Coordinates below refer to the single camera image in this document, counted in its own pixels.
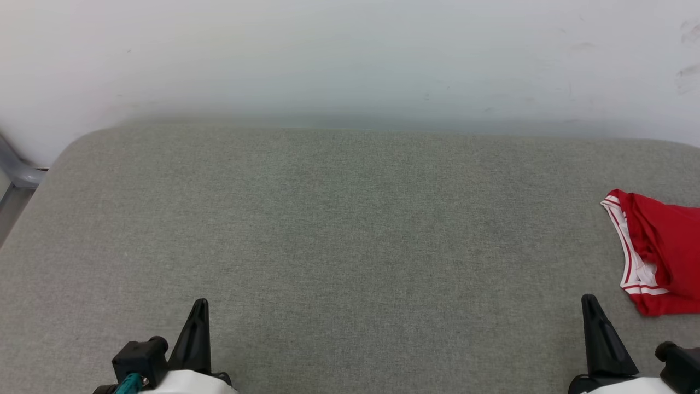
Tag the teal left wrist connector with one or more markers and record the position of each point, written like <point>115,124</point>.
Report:
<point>128,384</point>

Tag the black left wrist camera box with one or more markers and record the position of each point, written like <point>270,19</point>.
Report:
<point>139,358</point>

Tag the red and white jersey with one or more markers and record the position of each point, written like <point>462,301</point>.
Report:
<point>670,246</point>

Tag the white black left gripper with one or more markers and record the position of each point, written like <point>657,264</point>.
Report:
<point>188,384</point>

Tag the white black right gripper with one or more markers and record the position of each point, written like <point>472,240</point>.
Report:
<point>623,386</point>

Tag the grey metal frame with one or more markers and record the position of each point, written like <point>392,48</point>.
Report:
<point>16,175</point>

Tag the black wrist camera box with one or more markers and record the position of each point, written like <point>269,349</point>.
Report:
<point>139,358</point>
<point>683,369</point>

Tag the grey fabric sofa cushion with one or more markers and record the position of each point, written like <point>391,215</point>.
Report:
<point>350,246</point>

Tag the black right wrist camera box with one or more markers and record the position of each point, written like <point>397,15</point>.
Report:
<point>683,369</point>

